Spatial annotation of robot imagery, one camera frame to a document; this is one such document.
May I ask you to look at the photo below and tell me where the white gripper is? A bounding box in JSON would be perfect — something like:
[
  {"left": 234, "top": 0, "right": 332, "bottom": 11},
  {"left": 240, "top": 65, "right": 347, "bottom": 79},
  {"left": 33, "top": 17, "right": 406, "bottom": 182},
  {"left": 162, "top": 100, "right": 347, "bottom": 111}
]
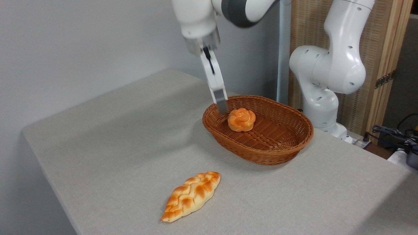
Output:
[{"left": 200, "top": 49, "right": 229, "bottom": 115}]

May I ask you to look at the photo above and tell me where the round knotted bread roll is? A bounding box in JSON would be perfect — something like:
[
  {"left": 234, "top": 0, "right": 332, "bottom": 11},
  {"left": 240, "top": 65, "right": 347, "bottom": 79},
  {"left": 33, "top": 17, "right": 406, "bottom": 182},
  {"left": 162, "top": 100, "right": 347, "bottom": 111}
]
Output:
[{"left": 227, "top": 108, "right": 256, "bottom": 133}]

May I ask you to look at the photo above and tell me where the brown wicker basket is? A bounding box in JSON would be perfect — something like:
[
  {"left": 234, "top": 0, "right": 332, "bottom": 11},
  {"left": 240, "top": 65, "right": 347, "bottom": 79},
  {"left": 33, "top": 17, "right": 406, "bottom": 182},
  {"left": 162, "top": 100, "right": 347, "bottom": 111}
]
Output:
[{"left": 202, "top": 95, "right": 314, "bottom": 166}]

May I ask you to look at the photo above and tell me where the long braided bread loaf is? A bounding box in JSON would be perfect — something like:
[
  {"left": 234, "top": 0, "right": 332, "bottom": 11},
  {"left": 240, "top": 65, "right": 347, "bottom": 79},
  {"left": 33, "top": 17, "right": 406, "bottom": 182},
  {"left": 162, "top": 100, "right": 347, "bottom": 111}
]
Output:
[{"left": 160, "top": 171, "right": 221, "bottom": 223}]

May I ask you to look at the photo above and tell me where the white vertical pole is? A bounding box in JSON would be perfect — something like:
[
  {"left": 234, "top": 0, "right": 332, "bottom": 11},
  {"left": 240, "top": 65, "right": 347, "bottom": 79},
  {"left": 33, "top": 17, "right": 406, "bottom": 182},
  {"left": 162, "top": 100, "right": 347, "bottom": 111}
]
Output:
[{"left": 276, "top": 0, "right": 292, "bottom": 105}]

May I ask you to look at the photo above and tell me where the grey tablecloth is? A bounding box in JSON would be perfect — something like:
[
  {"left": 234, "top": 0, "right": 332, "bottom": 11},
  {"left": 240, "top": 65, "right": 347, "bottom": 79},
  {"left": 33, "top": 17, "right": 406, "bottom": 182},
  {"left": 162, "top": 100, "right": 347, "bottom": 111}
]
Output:
[{"left": 21, "top": 69, "right": 418, "bottom": 235}]

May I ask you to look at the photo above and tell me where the white power strip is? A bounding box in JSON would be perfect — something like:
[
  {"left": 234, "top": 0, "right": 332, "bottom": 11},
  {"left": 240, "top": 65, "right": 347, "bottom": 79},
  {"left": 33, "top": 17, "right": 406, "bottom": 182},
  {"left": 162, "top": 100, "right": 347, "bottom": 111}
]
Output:
[{"left": 351, "top": 136, "right": 373, "bottom": 149}]

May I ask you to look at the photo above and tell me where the metal screen hinge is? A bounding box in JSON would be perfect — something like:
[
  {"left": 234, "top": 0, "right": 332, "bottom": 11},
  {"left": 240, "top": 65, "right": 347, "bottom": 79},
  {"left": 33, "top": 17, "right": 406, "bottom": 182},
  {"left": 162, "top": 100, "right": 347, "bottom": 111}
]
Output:
[{"left": 375, "top": 70, "right": 397, "bottom": 89}]

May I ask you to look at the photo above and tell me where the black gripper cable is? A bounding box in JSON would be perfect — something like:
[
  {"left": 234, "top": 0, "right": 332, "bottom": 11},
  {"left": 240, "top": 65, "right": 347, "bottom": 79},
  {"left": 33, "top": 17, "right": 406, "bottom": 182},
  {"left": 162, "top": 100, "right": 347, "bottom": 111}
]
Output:
[{"left": 202, "top": 46, "right": 216, "bottom": 75}]

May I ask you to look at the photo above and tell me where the dark cable bundle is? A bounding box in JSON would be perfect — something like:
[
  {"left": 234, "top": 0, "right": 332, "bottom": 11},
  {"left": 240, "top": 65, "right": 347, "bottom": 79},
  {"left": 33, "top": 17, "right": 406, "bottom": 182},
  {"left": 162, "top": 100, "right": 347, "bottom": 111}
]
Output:
[{"left": 371, "top": 113, "right": 418, "bottom": 154}]

